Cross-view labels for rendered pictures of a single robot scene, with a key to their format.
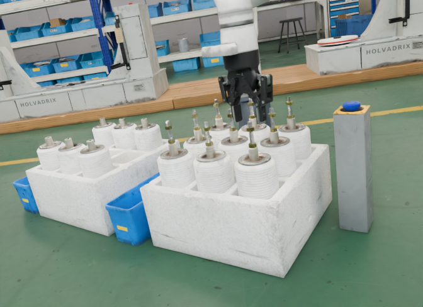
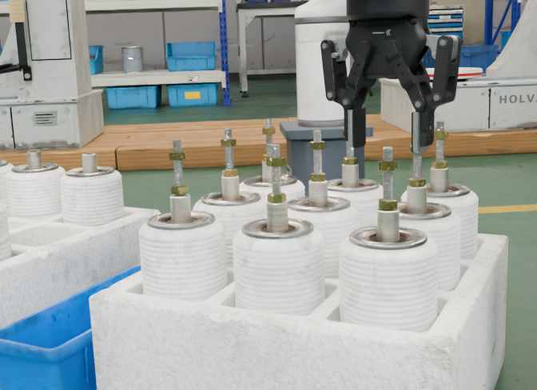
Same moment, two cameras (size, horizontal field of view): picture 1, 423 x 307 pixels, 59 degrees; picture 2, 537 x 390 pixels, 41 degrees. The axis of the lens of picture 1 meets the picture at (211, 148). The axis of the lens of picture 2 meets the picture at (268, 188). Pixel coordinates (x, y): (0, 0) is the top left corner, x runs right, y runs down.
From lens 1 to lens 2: 0.23 m
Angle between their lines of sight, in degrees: 12
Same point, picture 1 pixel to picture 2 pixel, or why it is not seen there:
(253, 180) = (391, 286)
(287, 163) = (447, 259)
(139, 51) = (55, 46)
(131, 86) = (29, 114)
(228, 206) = (324, 346)
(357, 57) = (482, 107)
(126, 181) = (39, 288)
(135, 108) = not seen: hidden behind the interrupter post
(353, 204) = not seen: outside the picture
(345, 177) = not seen: outside the picture
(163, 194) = (151, 313)
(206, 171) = (268, 260)
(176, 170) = (188, 256)
